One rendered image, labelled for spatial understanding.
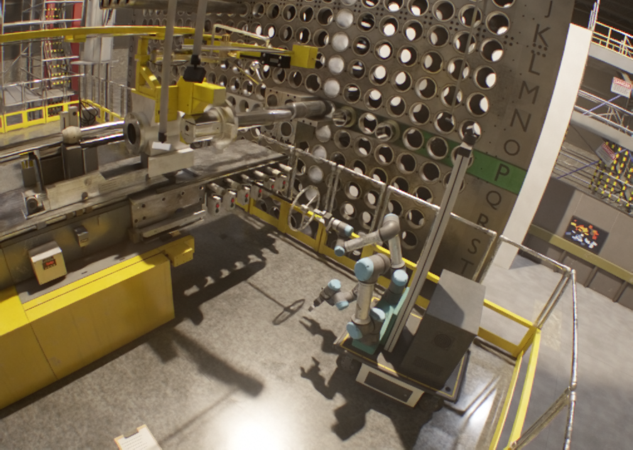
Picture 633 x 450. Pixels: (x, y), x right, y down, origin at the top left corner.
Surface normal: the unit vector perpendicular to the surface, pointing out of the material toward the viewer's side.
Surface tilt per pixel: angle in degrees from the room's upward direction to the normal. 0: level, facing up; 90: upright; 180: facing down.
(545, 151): 90
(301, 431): 0
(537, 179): 90
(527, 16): 90
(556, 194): 90
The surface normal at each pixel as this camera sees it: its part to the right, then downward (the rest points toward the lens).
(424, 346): -0.48, 0.33
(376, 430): 0.17, -0.87
